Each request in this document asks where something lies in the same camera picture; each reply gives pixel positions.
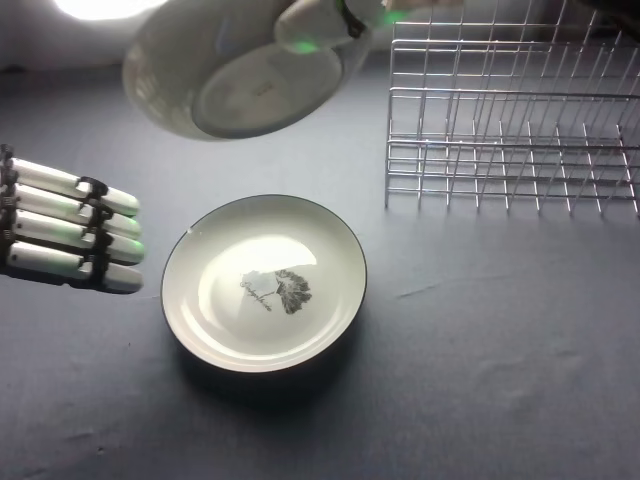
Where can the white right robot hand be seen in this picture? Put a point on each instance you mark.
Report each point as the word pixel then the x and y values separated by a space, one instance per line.
pixel 315 25

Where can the white plate with dark rim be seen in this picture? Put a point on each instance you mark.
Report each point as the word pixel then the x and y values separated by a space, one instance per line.
pixel 240 310
pixel 200 75

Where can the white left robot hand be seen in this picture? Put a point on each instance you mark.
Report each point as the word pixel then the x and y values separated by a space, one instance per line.
pixel 60 225

